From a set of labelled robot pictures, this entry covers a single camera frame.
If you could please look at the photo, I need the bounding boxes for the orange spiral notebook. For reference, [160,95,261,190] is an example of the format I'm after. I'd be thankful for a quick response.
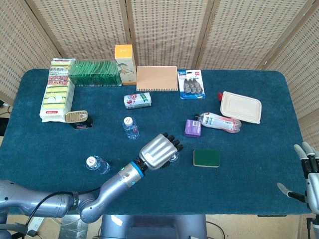
[136,65,178,93]

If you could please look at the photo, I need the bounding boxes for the green tea bag box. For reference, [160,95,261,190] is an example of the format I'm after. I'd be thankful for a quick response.
[67,59,123,87]

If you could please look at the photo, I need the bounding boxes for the blue correction tape pack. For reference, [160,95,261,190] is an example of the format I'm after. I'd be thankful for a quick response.
[177,69,206,100]

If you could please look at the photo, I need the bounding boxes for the white power strip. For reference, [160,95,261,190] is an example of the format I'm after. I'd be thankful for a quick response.
[28,216,47,232]

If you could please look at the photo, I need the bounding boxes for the beige lidded food container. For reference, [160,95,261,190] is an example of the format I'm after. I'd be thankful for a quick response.
[219,91,263,124]

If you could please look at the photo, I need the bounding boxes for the small purple box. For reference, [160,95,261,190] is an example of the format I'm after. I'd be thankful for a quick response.
[184,119,202,138]

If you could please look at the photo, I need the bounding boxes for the woven wooden folding screen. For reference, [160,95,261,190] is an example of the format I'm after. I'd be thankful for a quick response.
[0,0,319,165]

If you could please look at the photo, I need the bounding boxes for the tall orange white carton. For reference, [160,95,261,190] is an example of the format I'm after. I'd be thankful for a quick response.
[114,44,137,86]

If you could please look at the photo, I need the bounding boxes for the blue table cloth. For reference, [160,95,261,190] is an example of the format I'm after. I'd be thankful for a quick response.
[0,68,312,216]

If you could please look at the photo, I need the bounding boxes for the black floor device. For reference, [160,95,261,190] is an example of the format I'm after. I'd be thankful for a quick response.
[0,117,10,136]

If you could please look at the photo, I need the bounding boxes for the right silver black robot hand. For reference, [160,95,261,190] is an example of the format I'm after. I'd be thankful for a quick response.
[277,141,319,215]

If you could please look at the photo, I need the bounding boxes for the black gold food tin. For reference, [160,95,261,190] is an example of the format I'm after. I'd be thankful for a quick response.
[64,110,94,130]

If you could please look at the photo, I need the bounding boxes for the yellow sponge multipack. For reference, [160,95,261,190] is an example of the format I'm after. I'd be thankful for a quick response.
[39,58,76,123]

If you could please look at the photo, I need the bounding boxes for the green yellow scouring sponge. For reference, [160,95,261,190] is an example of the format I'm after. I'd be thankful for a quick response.
[192,148,221,168]

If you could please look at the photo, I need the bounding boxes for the silver metal table foot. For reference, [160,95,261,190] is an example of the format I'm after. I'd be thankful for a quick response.
[59,216,87,239]

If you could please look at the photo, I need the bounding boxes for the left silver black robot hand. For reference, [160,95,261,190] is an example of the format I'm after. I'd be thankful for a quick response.
[138,132,185,171]

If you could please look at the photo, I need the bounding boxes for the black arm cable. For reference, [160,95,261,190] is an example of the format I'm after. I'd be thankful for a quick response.
[24,188,102,234]

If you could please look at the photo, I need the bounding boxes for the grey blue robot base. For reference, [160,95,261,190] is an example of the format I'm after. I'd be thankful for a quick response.
[99,214,208,239]

